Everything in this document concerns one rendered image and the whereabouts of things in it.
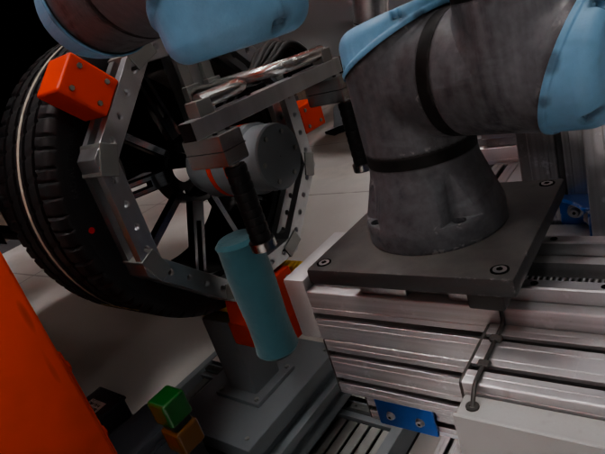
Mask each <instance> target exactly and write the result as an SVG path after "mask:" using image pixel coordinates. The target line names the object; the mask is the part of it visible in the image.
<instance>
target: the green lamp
mask: <svg viewBox="0 0 605 454"><path fill-rule="evenodd" d="M148 407H149V409H150V410H151V412H152V414H153V416H154V418H155V420H156V422H157V423H158V424H161V425H163V426H166V427H168V428H170V429H175V427H176V426H177V425H178V424H179V423H180V422H181V421H183V420H184V418H185V417H186V416H187V415H188V414H189V413H190V412H192V407H191V405H190V404H189V402H188V399H187V397H186V395H185V392H184V391H183V390H182V389H179V388H176V387H173V386H165V387H163V388H162V389H161V390H160V391H159V392H158V393H157V394H156V395H154V396H153V397H152V398H151V399H150V400H149V401H148Z"/></svg>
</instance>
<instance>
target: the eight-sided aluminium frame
mask: <svg viewBox="0 0 605 454"><path fill-rule="evenodd" d="M256 50H257V49H256V48H255V47H254V46H253V45H252V46H249V47H247V48H244V49H241V50H236V51H233V52H231V53H227V54H224V55H221V56H219V57H217V58H219V59H220V60H222V61H223V62H224V63H226V64H227V65H228V66H230V67H231V68H233V69H234V70H235V71H237V72H238V73H239V72H242V71H245V70H248V69H249V66H250V62H251V60H252V57H253V55H254V53H255V51H256ZM166 56H169V55H168V54H167V52H166V50H165V47H164V45H163V43H162V40H161V39H158V40H156V41H153V42H151V43H148V44H146V45H145V46H144V47H142V48H141V49H140V50H138V51H137V52H135V53H133V54H131V55H128V56H124V57H116V58H111V59H109V60H108V64H109V65H108V68H107V70H106V73H107V74H108V75H110V76H112V77H114V78H116V79H117V80H118V84H117V87H116V89H115V92H114V95H113V100H112V103H111V106H110V109H109V112H108V114H107V116H105V117H101V118H97V119H94V120H90V123H89V126H88V129H87V132H86V136H85V139H84V142H83V145H82V146H81V147H80V154H79V157H78V160H77V164H78V166H79V168H80V170H81V172H82V178H83V179H84V180H85V181H86V183H87V185H88V187H89V189H90V191H91V193H92V196H93V198H94V200H95V202H96V204H97V206H98V208H99V210H100V213H101V215H102V216H103V218H104V221H105V223H106V225H107V227H108V229H109V232H110V233H111V235H112V237H113V240H114V242H115V244H116V246H117V249H118V251H119V252H120V254H121V256H122V259H123V261H122V263H123V264H124V265H125V266H126V268H127V269H128V271H129V273H130V275H131V276H135V277H139V278H140V279H143V280H150V281H153V282H157V283H160V284H163V285H167V286H172V287H175V288H179V289H182V290H185V291H188V292H192V293H196V294H198V295H204V296H206V297H207V298H213V299H218V300H224V301H231V302H236V300H235V298H234V296H233V293H232V292H231V289H230V285H229V283H228V280H227V278H226V276H225V274H224V275H222V276H221V277H218V276H215V275H213V274H210V273H206V272H203V271H201V270H198V269H195V268H190V267H188V266H185V265H182V264H179V263H176V262H174V261H171V260H168V259H163V258H161V256H160V254H159V252H158V248H157V246H156V244H155V242H154V240H153V238H152V236H151V233H150V231H149V228H148V225H147V224H146V222H145V220H144V217H143V215H142V213H141V211H140V208H139V206H138V204H137V201H136V199H135V197H134V195H133V193H132V191H131V188H130V185H129V183H128V181H127V179H126V176H125V175H124V173H123V171H122V167H121V165H120V163H119V157H120V153H121V150H122V145H123V142H124V139H125V136H126V132H127V130H128V127H129V123H130V120H131V116H132V112H133V109H134V106H135V103H136V100H137V97H138V94H139V91H140V86H141V82H142V79H143V77H144V74H145V70H146V67H147V65H148V62H151V61H153V60H156V59H162V58H164V57H166ZM267 109H268V111H269V114H270V117H271V120H272V123H282V124H284V125H286V126H287V127H288V128H289V129H290V130H291V131H292V133H293V134H294V136H295V138H296V139H297V141H298V144H299V148H300V152H301V166H300V171H299V174H298V177H297V178H296V180H295V181H294V183H293V184H292V185H291V186H290V187H288V188H287V189H285V190H281V192H280V196H279V200H278V205H277V208H276V213H275V220H274V224H273V229H272V232H271V233H272V234H274V235H275V240H276V243H277V244H276V246H275V247H274V248H273V249H272V250H270V251H268V252H267V256H268V257H269V260H270V262H271V265H272V268H273V270H275V269H276V268H277V267H278V266H279V265H281V264H282V263H283V262H284V261H285V260H287V259H288V258H289V257H292V255H293V254H294V253H295V252H296V251H297V250H298V245H299V242H300V240H301V238H300V236H301V231H302V227H303V219H304V215H305V210H306V205H307V202H308V197H309V193H310V188H311V183H312V176H313V175H314V167H315V162H314V159H313V152H312V151H311V148H310V144H309V142H308V139H307V135H306V132H305V129H304V126H303V121H302V118H301V115H300V112H299V109H298V105H297V103H296V100H295V96H294V95H292V96H290V97H287V98H286V99H284V100H282V101H280V102H278V103H276V104H273V105H271V106H269V107H268V108H267ZM134 225H135V226H134Z"/></svg>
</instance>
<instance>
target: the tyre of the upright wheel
mask: <svg viewBox="0 0 605 454"><path fill-rule="evenodd" d="M61 46H62V45H60V44H57V45H56V46H55V47H52V48H51V49H49V50H48V51H46V52H45V53H44V54H43V55H42V56H40V57H39V58H38V59H37V60H36V61H35V62H34V63H33V64H32V65H31V66H30V67H29V68H28V69H27V71H26V73H24V74H23V76H22V77H21V79H20V80H19V84H17V85H16V86H15V88H14V90H13V92H12V93H11V98H9V100H8V102H7V105H6V107H5V108H6V111H4V114H3V117H2V121H1V124H2V125H3V126H2V127H0V183H2V184H1V185H0V194H1V196H3V197H4V199H3V204H4V207H5V208H6V209H8V210H7V211H6V214H7V217H8V219H9V221H10V222H12V223H13V224H12V227H13V229H14V232H17V233H18V235H17V238H18V239H19V241H20V243H21V244H22V245H23V246H24V247H25V248H26V251H27V253H28V254H29V255H30V257H31V258H32V259H35V260H34V262H35V263H36V264H37V265H38V266H39V267H40V268H41V269H44V272H45V273H46V274H47V275H48V276H49V277H50V278H52V279H54V280H55V281H56V282H57V283H58V284H59V285H61V286H64V288H66V289H67V290H68V291H70V292H71V293H73V294H75V295H78V296H80V297H82V298H84V299H86V300H89V301H91V302H93V303H96V304H102V305H105V306H110V307H114V308H118V307H120V308H119V309H122V308H123V309H124V310H125V309H127V310H130V311H134V312H139V313H148V314H153V315H157V316H163V317H170V318H189V317H196V316H202V315H206V314H209V313H213V312H217V311H219V310H221V309H223V308H225V307H226V304H225V301H224V300H218V299H213V298H207V297H206V296H204V295H198V294H196V293H192V292H188V291H185V290H182V289H179V288H175V287H172V286H167V285H163V284H160V283H157V282H153V281H150V280H143V279H140V278H139V277H135V276H131V275H130V273H129V271H128V269H127V268H126V266H125V265H124V264H123V263H122V261H123V259H122V256H121V254H120V252H119V251H118V249H117V246H116V244H115V242H114V240H113V237H112V235H111V233H110V232H109V229H108V227H107V225H106V223H105V221H104V218H103V216H102V215H101V213H100V210H99V208H98V206H97V204H96V202H95V200H94V198H93V196H92V193H91V191H90V189H89V187H88V185H87V183H86V181H85V180H84V179H83V178H82V172H81V170H80V168H79V166H78V164H77V160H78V157H79V154H80V147H81V146H82V145H83V142H84V139H85V136H86V132H87V129H88V126H89V123H90V121H87V122H85V121H82V120H80V119H78V118H76V117H75V116H73V115H71V114H69V113H66V112H64V111H62V110H60V109H58V108H57V107H55V106H53V105H51V104H48V103H46V102H44V101H42V100H40V99H39V98H38V97H37V94H38V92H39V89H40V86H41V82H42V79H43V77H44V74H45V71H46V68H47V66H48V64H49V63H47V65H46V66H45V68H44V69H43V70H42V72H41V73H40V75H39V77H38V79H37V81H36V83H35V84H34V86H33V88H32V91H31V93H30V97H29V100H28V102H27V105H26V107H25V110H24V114H23V122H22V127H21V133H20V136H21V137H20V143H19V162H20V174H21V180H22V186H23V192H24V197H25V201H26V204H27V207H28V210H29V213H30V215H31V217H32V221H33V223H34V226H35V228H36V230H37V232H38V234H39V235H40V236H41V240H42V241H43V243H44V245H45V246H46V248H47V249H48V251H49V252H50V254H51V256H52V257H53V258H54V259H55V260H56V261H57V263H58V264H59V265H60V266H61V267H62V269H63V270H65V271H66V272H67V274H68V275H69V276H70V277H71V278H72V279H73V280H74V281H76V282H77V283H78V284H79V285H81V286H82V287H83V288H84V289H85V290H86V291H88V292H89V293H91V294H93V295H94V296H92V295H90V294H88V293H87V292H86V291H85V290H83V289H82V288H81V287H79V286H78V285H76V284H75V283H74V282H73V281H72V280H71V279H70V278H69V277H67V276H66V275H65V274H64V273H63V271H62V270H61V269H60V268H59V267H58V266H57V265H56V263H55V262H54V261H53V260H52V259H51V257H50V255H49V254H48V253H47V251H46V250H45V249H44V248H43V246H42V244H41V242H40V240H39V239H38V237H37V235H36V233H35V231H34V229H33V228H32V224H31V222H30V219H29V217H28V214H27V212H26V209H25V206H24V203H23V198H22V194H21V189H20V185H19V180H18V172H17V158H16V150H17V136H18V128H19V123H20V119H21V115H22V111H23V106H24V103H25V100H26V97H27V95H28V93H29V91H30V89H31V87H32V83H33V82H34V80H35V78H36V77H37V76H38V74H39V72H40V71H41V69H42V67H43V66H44V65H45V63H46V62H47V61H48V60H49V58H50V57H51V56H52V55H53V54H54V53H55V52H56V51H57V50H58V49H59V48H60V47H61ZM75 55H77V54H75ZM77 56H78V57H79V58H81V59H83V60H85V61H87V62H88V63H90V64H92V65H93V66H95V67H97V68H99V69H101V70H102V71H103V72H105V73H106V70H107V68H108V65H109V64H108V60H109V59H91V58H87V57H83V56H80V55H77ZM95 296H96V297H98V298H100V299H101V300H103V301H104V302H103V301H101V300H99V299H97V298H95ZM105 302H106V303H105ZM108 303H109V304H108ZM111 304H113V305H111Z"/></svg>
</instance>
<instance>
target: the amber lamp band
mask: <svg viewBox="0 0 605 454"><path fill-rule="evenodd" d="M190 416H191V418H192V419H191V420H190V421H189V422H188V423H187V424H186V425H185V426H184V427H183V428H182V429H181V430H180V431H179V432H173V431H170V430H167V429H165V427H163V429H162V430H161V431H162V434H163V436H164V438H165V440H166V441H167V444H168V446H169V448H170V449H172V450H173V451H175V452H177V453H180V454H190V453H191V452H192V451H193V450H194V448H195V447H196V446H197V445H198V444H199V443H200V442H201V441H202V440H203V439H204V433H203V430H202V428H201V426H200V424H199V422H198V421H197V419H196V418H195V417H193V416H192V415H190Z"/></svg>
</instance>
